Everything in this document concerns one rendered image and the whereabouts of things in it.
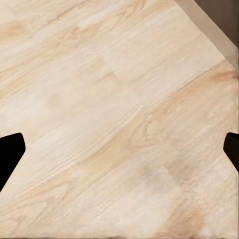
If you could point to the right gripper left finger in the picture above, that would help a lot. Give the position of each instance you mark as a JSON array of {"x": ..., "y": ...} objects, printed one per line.
[{"x": 12, "y": 147}]

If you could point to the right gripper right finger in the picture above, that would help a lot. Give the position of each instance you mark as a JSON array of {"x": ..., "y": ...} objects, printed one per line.
[{"x": 231, "y": 148}]

